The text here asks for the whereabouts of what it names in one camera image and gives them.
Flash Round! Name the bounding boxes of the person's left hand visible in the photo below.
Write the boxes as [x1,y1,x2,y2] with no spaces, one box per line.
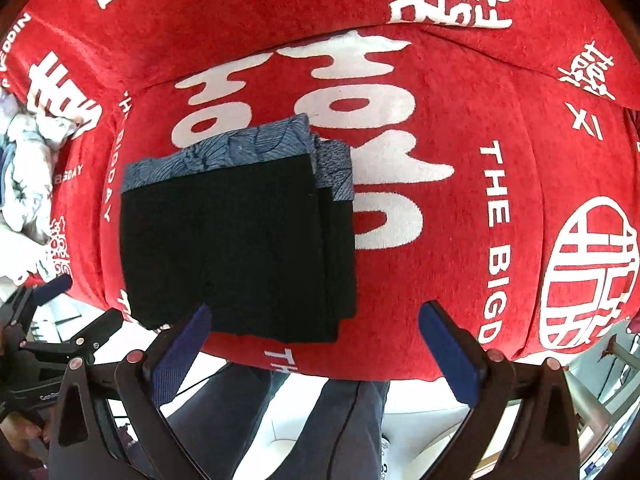
[1,413,52,458]

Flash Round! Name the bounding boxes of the crumpled white grey quilt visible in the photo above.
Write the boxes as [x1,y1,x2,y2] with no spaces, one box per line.
[1,90,79,286]

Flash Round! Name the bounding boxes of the black pants grey patterned band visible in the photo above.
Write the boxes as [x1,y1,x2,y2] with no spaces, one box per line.
[119,115,357,344]

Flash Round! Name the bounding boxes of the person's left leg jeans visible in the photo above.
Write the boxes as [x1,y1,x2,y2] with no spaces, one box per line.
[167,363,288,479]

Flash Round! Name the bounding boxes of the black floor cable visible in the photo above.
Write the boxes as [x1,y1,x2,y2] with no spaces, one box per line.
[159,364,234,413]

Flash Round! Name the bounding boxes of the person's right leg jeans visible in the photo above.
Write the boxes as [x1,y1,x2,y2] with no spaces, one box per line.
[271,379,390,480]

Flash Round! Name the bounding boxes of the person's leg jeans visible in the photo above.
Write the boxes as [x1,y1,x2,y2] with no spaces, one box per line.
[167,363,288,479]
[271,379,390,480]

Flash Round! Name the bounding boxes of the red wedding print blanket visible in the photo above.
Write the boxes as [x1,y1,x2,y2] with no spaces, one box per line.
[1,0,639,380]

